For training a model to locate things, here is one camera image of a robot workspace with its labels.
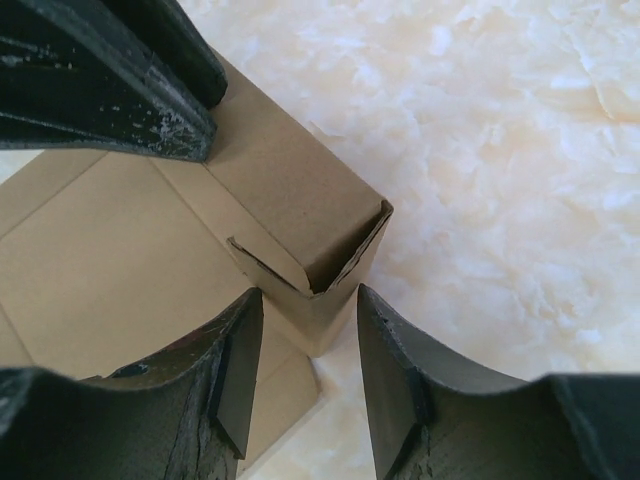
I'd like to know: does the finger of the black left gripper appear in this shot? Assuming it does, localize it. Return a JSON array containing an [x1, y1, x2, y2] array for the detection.
[[103, 0, 228, 108], [1, 0, 217, 163]]

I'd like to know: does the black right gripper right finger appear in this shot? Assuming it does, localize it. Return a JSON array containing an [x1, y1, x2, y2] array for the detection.
[[357, 285, 639, 479]]

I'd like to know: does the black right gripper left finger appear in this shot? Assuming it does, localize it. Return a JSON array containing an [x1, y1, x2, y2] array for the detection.
[[1, 288, 263, 479]]

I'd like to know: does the brown cardboard box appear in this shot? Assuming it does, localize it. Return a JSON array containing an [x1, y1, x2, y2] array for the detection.
[[1, 67, 393, 476]]

